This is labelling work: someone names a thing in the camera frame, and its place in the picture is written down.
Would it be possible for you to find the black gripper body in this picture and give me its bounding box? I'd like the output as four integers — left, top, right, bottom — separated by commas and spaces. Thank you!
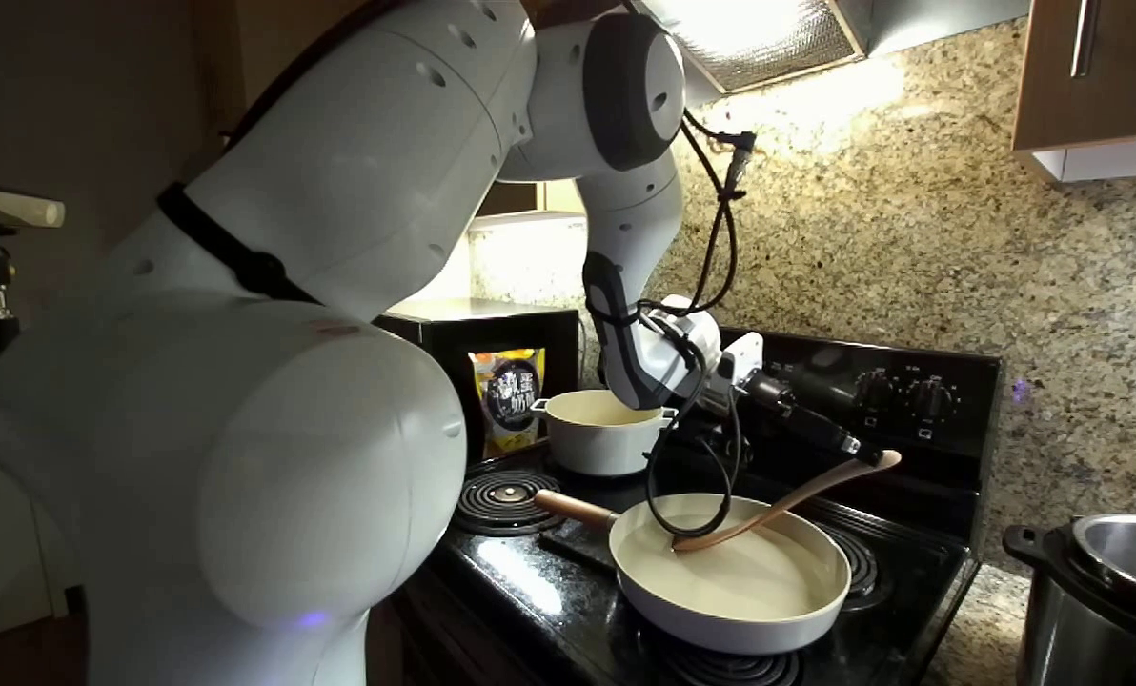
730, 362, 871, 463

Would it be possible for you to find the wooden spatula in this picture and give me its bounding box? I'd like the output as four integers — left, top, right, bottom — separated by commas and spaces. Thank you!
667, 440, 909, 560

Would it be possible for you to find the black electric stove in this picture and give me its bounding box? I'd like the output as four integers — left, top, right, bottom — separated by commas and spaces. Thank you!
380, 327, 1005, 686

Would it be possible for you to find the stainless steel pressure cooker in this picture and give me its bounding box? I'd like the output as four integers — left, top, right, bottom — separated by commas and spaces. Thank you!
1000, 512, 1136, 686

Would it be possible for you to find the dark snack bag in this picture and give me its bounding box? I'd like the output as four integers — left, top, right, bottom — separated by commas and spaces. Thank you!
467, 344, 553, 461

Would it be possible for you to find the steel range hood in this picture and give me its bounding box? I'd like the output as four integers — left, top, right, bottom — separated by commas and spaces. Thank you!
628, 0, 1032, 103

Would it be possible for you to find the dark wooden upper cabinet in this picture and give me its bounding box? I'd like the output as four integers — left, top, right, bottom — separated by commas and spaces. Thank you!
1009, 0, 1136, 186

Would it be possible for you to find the cream frying pan wooden handle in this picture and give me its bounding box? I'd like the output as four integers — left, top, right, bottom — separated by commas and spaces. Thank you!
531, 484, 857, 659

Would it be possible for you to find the cream pot with handles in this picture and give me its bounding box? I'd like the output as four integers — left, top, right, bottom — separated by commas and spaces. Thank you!
533, 386, 681, 481

